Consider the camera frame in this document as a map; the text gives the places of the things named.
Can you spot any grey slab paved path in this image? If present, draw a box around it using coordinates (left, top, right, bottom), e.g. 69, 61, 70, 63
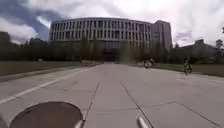
0, 63, 224, 128

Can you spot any large curved pale building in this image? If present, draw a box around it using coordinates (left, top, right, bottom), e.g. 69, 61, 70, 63
48, 17, 173, 54

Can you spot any group of people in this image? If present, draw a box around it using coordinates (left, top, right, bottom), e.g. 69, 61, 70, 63
133, 58, 156, 70

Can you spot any robot's own part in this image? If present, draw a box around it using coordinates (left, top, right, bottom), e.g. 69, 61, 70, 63
135, 114, 150, 128
73, 119, 86, 128

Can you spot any row of trees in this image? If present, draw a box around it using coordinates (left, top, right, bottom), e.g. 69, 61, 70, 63
0, 31, 224, 65

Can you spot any person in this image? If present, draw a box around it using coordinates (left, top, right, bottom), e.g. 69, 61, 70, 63
182, 56, 194, 76

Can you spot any white painted line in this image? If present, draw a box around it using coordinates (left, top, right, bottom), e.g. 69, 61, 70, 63
0, 65, 98, 105

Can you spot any grass strip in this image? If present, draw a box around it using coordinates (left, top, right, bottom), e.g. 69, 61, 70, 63
0, 60, 86, 77
153, 62, 224, 78

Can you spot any low dark building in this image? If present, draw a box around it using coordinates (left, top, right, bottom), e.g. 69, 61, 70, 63
181, 38, 221, 64

